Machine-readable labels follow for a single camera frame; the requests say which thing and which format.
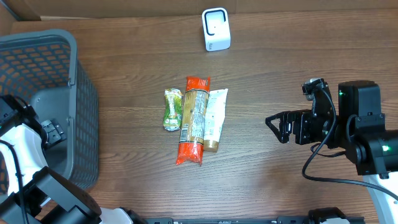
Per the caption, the white tube gold cap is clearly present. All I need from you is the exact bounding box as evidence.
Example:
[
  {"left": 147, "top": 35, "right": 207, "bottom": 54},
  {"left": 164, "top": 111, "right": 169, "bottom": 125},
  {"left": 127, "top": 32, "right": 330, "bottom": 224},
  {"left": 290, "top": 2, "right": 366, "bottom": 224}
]
[{"left": 203, "top": 88, "right": 228, "bottom": 152}]

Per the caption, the orange pasta package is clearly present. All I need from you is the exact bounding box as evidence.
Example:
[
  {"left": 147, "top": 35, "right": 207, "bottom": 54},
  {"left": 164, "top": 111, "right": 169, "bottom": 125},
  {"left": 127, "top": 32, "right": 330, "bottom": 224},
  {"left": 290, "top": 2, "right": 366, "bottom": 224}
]
[{"left": 176, "top": 77, "right": 210, "bottom": 165}]

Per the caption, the green snack pouch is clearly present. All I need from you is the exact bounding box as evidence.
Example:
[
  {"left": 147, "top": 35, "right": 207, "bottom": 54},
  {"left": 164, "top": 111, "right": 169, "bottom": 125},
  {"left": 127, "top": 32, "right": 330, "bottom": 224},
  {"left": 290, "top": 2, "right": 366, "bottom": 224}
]
[{"left": 163, "top": 88, "right": 183, "bottom": 131}]

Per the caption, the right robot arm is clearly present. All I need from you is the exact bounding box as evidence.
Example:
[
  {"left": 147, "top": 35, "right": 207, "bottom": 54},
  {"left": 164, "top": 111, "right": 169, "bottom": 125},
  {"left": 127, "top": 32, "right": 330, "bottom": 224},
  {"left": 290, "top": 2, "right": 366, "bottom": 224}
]
[{"left": 265, "top": 78, "right": 397, "bottom": 223}]

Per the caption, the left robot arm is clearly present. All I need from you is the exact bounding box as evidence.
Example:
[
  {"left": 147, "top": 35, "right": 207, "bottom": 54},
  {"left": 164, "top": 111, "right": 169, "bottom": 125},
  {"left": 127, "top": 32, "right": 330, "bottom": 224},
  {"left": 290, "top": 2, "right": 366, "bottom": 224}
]
[{"left": 1, "top": 95, "right": 135, "bottom": 224}]

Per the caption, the white barcode scanner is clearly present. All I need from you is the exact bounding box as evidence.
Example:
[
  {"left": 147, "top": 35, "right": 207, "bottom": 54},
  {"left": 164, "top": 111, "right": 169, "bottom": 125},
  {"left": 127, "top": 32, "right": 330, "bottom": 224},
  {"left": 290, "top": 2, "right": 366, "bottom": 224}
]
[{"left": 201, "top": 7, "right": 231, "bottom": 52}]

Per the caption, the grey plastic mesh basket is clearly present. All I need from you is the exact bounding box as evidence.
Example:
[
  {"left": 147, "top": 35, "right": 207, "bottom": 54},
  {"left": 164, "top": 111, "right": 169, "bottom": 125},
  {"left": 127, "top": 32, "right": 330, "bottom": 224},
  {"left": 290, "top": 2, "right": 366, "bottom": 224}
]
[{"left": 1, "top": 29, "right": 99, "bottom": 189}]

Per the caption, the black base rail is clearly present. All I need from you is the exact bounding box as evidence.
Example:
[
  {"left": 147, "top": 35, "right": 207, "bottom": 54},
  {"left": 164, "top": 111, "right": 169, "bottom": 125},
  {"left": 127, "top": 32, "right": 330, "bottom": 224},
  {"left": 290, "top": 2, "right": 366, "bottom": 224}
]
[{"left": 146, "top": 207, "right": 366, "bottom": 224}]

